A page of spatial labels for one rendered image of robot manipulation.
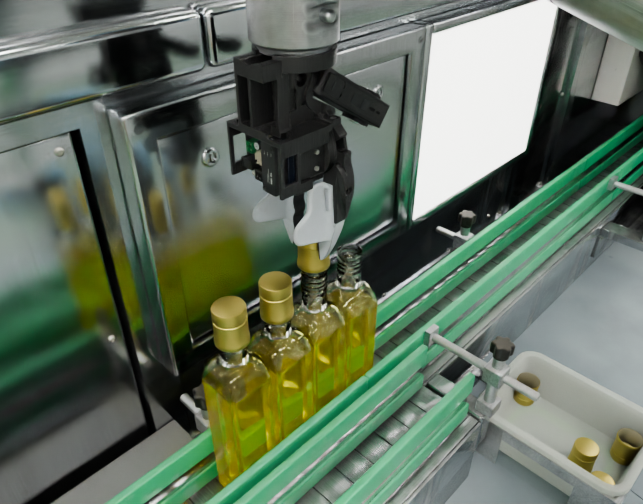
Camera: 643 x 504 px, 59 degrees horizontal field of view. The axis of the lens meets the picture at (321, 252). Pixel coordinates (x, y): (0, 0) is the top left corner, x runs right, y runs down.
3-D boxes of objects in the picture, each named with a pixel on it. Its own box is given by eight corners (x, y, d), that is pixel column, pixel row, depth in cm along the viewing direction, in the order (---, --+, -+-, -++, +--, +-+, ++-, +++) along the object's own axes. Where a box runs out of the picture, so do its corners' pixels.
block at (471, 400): (434, 400, 89) (439, 369, 85) (488, 436, 84) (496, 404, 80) (420, 414, 87) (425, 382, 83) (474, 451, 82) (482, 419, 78)
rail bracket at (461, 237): (438, 259, 110) (447, 198, 102) (469, 274, 106) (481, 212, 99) (426, 268, 108) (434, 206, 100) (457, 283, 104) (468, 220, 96)
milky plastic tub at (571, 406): (517, 381, 101) (527, 344, 96) (650, 458, 88) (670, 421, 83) (462, 440, 91) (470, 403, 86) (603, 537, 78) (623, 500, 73)
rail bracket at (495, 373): (429, 363, 86) (438, 298, 79) (532, 427, 77) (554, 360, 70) (417, 373, 85) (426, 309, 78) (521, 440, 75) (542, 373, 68)
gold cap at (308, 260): (313, 250, 64) (313, 217, 62) (336, 263, 62) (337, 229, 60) (290, 263, 62) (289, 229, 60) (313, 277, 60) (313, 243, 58)
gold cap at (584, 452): (596, 464, 85) (604, 445, 83) (586, 480, 83) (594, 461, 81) (572, 450, 87) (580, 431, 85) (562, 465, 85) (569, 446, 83)
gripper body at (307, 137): (229, 179, 54) (217, 47, 47) (296, 152, 59) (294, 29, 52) (284, 209, 49) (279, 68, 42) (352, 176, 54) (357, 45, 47)
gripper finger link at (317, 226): (287, 277, 57) (274, 190, 52) (329, 253, 60) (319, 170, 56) (309, 287, 55) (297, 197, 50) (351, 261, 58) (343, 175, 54)
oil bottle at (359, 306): (343, 380, 84) (347, 262, 72) (372, 402, 81) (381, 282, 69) (316, 402, 81) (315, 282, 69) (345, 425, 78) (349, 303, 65)
